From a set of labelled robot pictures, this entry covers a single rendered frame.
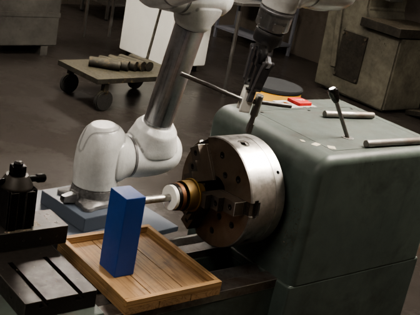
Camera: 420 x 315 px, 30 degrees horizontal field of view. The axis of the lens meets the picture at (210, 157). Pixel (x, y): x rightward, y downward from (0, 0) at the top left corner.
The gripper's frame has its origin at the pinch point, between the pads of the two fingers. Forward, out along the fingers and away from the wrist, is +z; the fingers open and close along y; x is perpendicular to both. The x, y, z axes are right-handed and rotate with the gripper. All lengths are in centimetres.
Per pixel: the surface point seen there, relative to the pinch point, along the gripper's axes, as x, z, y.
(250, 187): 3.5, 19.5, 12.8
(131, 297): -26, 46, 29
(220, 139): -2.1, 14.3, -2.6
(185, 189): -11.4, 25.9, 6.9
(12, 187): -58, 25, 16
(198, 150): -6.9, 19.5, -4.0
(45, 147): 7, 189, -294
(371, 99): 361, 187, -478
